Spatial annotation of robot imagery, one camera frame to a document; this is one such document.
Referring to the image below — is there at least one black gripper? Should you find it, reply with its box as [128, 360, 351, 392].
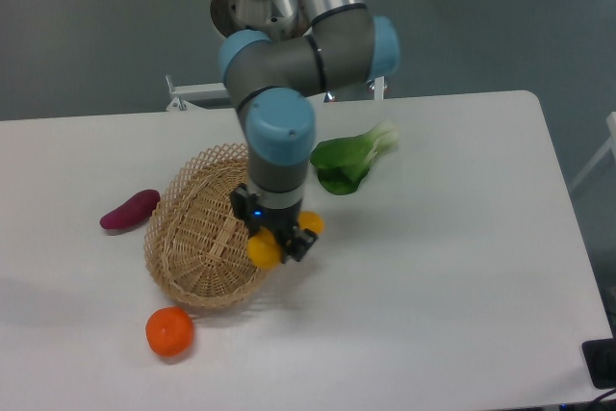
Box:
[229, 183, 319, 264]

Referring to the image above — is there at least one yellow mango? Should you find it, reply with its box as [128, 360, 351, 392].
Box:
[246, 211, 325, 270]

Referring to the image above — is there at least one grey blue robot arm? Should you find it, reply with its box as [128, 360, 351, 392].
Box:
[218, 0, 400, 268]

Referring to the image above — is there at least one woven wicker basket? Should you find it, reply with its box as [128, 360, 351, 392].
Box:
[144, 143, 270, 310]

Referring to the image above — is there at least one green bok choy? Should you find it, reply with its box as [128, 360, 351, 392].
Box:
[309, 121, 398, 195]

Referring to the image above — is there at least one purple sweet potato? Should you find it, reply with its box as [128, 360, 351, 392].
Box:
[99, 190, 160, 231]

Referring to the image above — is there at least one orange tangerine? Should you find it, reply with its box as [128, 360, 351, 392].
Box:
[145, 307, 194, 358]

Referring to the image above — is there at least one black device at edge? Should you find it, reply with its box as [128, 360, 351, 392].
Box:
[581, 338, 615, 390]

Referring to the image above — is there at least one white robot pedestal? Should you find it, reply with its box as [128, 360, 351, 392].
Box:
[169, 0, 399, 113]

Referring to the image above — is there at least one white frame at right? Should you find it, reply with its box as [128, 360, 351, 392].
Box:
[568, 112, 615, 197]

